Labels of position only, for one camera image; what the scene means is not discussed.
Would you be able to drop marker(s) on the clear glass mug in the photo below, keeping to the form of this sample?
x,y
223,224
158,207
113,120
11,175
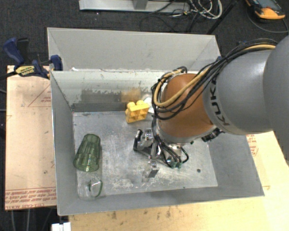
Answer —
x,y
89,189

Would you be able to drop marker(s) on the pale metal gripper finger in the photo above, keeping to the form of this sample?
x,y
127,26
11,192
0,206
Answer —
x,y
146,174
154,170

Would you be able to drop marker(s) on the grey metal bin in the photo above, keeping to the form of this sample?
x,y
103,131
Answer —
x,y
125,148

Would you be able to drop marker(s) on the yellow toy block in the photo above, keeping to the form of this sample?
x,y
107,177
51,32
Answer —
x,y
136,112

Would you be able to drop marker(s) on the brown cardboard board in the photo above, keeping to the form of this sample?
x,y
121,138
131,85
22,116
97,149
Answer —
x,y
29,133

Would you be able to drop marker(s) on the green clear plastic cup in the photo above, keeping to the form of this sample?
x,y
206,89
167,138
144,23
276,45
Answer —
x,y
88,153

